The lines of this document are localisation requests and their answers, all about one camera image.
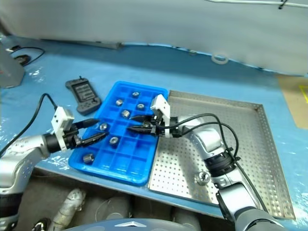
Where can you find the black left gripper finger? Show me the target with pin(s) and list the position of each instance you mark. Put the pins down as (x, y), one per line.
(84, 124)
(93, 139)

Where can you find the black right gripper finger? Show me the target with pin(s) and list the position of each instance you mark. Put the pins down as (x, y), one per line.
(142, 131)
(143, 118)

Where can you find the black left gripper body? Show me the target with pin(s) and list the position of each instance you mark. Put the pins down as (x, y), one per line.
(71, 139)

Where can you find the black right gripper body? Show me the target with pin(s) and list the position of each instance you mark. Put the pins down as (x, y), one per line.
(158, 126)

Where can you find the metal roller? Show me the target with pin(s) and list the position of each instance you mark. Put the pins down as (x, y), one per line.
(135, 94)
(119, 102)
(113, 140)
(88, 158)
(140, 106)
(125, 113)
(146, 124)
(103, 126)
(202, 178)

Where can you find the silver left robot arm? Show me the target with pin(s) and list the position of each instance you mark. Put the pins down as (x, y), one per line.
(21, 149)

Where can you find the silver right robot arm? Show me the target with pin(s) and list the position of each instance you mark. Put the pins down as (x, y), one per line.
(207, 139)

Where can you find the blue compartment tray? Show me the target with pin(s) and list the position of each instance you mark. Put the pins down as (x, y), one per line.
(125, 163)

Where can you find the perforated steel tray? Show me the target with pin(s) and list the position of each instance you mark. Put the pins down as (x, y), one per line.
(173, 163)

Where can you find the black handheld controller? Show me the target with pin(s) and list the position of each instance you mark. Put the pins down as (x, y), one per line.
(83, 96)

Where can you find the grey wrapped bundle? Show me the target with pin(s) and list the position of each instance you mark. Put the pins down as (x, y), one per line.
(69, 202)

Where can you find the dark blue robot torso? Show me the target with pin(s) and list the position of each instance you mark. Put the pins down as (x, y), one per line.
(108, 226)

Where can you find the grey metal box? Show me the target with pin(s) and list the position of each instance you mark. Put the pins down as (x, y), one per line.
(9, 69)

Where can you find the brown cardboard sheet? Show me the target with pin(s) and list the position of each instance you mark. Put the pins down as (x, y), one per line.
(293, 101)

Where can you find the black clip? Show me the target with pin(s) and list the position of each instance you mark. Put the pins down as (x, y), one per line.
(282, 4)

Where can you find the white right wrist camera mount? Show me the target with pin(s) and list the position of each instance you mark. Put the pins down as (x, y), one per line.
(161, 104)

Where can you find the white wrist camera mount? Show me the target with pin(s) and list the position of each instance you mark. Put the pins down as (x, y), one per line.
(161, 104)
(59, 120)

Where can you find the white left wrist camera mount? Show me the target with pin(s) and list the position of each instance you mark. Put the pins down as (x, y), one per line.
(59, 120)

